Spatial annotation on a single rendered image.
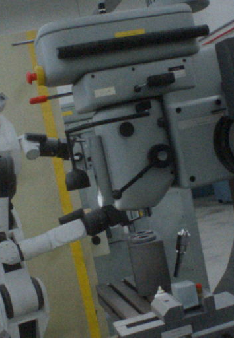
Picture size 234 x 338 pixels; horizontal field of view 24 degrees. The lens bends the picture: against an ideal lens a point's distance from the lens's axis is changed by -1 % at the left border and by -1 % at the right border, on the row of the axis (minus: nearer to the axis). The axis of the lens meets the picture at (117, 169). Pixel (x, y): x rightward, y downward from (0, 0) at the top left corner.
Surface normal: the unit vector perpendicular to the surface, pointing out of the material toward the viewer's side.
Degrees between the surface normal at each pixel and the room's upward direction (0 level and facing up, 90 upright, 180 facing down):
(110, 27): 90
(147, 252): 90
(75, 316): 90
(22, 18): 90
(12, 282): 60
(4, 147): 76
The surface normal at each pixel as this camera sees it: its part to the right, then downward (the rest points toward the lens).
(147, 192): 0.31, 0.46
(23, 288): 0.26, -0.52
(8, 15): 0.24, 0.00
